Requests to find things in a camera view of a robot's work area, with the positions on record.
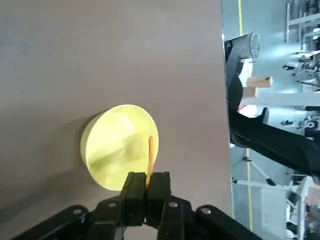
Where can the brown cardboard box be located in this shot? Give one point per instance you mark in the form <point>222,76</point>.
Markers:
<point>250,92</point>
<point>260,82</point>

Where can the yellow plastic bowl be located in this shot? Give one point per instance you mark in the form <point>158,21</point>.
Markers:
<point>117,140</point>

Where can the white tripod stand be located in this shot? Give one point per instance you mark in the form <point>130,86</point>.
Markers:
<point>260,172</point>

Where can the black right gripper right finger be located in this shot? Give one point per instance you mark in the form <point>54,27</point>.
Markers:
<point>160,190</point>

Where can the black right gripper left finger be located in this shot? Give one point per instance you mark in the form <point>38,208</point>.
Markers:
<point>135,190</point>

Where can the grey mesh waste bin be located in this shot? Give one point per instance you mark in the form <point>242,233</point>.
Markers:
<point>246,46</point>

